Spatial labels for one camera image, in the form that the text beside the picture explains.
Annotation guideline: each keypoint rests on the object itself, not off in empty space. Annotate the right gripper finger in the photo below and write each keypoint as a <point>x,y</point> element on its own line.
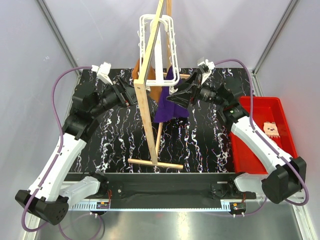
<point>182,99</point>
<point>185,84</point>

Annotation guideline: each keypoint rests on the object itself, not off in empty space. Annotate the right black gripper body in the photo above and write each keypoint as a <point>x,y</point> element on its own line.
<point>196,90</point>

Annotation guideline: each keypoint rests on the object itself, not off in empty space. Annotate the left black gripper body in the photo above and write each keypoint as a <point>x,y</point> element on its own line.
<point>125,97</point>

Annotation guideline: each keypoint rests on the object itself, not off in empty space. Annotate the purple sock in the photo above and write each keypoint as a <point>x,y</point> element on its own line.
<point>168,110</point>

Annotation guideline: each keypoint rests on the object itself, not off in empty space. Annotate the white plastic clip hanger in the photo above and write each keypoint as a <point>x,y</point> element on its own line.
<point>147,20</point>

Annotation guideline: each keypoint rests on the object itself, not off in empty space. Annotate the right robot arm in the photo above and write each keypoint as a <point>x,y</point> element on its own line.
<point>285,175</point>

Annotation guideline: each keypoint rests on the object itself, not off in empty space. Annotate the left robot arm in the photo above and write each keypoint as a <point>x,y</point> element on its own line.
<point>45,198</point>

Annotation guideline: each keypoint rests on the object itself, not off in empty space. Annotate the black marble pattern mat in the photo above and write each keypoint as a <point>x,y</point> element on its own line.
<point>199,143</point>

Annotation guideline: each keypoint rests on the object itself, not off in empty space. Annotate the pink patterned sock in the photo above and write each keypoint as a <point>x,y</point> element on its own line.
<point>271,130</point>

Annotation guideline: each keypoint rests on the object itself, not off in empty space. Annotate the red plastic tray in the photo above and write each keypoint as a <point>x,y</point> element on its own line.
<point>265,109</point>

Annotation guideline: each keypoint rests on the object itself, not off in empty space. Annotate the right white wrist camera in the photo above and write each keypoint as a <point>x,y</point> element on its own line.
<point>205,67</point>

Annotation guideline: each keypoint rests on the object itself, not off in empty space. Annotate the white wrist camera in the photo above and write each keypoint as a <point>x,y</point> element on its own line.
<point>102,72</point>
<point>205,67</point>

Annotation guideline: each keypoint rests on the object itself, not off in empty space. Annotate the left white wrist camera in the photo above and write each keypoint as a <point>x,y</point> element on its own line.
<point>102,72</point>

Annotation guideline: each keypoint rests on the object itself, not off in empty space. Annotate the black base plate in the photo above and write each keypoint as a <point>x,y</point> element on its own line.
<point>172,191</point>

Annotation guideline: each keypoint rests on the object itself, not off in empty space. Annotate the white slotted cable duct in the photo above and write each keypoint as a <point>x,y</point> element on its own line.
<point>84,206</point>

